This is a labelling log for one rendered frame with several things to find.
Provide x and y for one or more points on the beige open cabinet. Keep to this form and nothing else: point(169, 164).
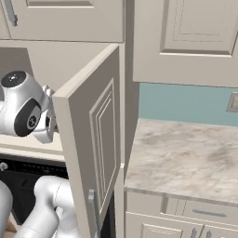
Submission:
point(55, 62)

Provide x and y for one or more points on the large beige wall cabinet door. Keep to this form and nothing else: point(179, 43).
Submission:
point(186, 40)

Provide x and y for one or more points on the beige open cabinet door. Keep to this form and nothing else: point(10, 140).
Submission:
point(81, 124)

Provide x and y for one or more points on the black oven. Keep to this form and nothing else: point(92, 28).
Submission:
point(24, 182)

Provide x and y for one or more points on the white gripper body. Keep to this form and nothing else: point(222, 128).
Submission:
point(46, 135)

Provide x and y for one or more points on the narrow beige drawer front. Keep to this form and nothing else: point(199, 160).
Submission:
point(144, 203)

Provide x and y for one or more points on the beige upper cabinet door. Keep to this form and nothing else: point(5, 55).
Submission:
point(68, 21)

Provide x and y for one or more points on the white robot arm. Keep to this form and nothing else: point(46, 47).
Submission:
point(19, 102)

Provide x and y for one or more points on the grey wall outlet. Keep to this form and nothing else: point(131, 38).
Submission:
point(233, 102)

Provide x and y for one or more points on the silver oven knob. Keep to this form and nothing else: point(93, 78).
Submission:
point(3, 166)

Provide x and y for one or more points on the beige lower cabinet door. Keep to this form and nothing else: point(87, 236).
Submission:
point(161, 227)
point(223, 232)

